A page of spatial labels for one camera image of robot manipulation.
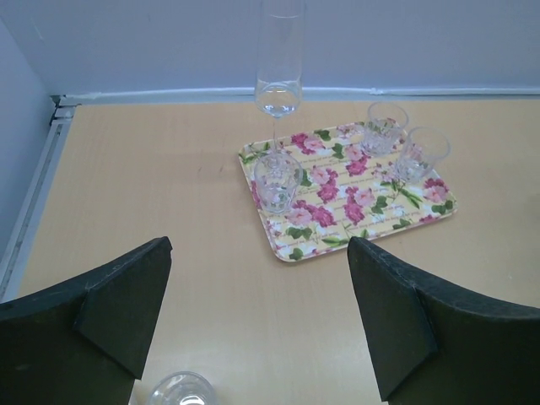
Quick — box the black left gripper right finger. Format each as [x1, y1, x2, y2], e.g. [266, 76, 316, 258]
[347, 237, 539, 404]

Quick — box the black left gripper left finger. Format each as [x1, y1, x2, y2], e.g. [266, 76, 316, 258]
[1, 236, 172, 404]

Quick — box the clear faceted glass tumbler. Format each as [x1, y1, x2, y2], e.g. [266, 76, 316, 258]
[360, 101, 409, 157]

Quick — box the small clear glass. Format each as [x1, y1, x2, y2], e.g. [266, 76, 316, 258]
[253, 152, 303, 214]

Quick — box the tall clear glass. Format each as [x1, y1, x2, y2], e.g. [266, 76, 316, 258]
[254, 0, 306, 170]

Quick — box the floral patterned tray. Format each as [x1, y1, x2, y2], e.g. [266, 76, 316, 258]
[238, 122, 457, 262]

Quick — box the aluminium table edge rail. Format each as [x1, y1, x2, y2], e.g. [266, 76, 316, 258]
[1, 86, 539, 303]

